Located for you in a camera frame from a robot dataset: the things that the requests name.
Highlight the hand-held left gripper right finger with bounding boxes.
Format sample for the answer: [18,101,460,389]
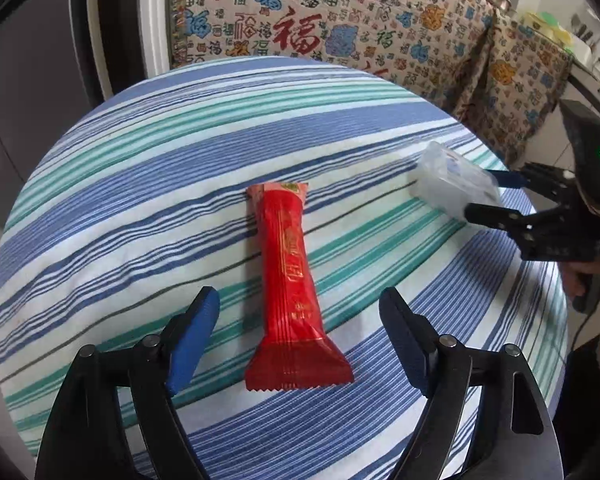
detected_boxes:
[378,287,565,480]

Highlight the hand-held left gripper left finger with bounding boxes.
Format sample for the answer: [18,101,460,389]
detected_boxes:
[34,286,221,480]

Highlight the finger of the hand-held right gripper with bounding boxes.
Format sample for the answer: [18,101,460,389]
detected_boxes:
[464,201,557,237]
[484,161,578,201]

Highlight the clear plastic box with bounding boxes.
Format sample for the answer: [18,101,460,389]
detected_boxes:
[411,141,502,221]

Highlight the red snack packet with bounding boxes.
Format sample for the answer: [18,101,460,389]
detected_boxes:
[244,181,355,391]

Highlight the person's right hand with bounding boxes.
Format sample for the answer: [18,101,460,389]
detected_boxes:
[561,259,578,303]

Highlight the narrow printed blanket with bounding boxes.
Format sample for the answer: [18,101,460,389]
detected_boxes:
[450,7,576,168]

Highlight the white knife block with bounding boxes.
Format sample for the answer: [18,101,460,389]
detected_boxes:
[571,41,598,68]

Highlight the set of kitchen knives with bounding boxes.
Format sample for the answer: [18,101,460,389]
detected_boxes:
[571,14,600,45]

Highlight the green yellow plastic lids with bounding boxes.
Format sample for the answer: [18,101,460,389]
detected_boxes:
[522,10,573,46]

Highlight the striped tablecloth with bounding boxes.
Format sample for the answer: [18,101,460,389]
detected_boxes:
[0,56,568,480]

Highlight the wide printed blanket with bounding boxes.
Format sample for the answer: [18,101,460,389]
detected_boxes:
[166,0,496,121]

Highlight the grey refrigerator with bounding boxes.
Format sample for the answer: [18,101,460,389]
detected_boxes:
[0,0,106,221]

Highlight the black cable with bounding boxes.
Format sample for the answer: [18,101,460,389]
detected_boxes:
[562,305,593,376]

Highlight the black door frame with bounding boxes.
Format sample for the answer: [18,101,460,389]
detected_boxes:
[70,0,173,106]

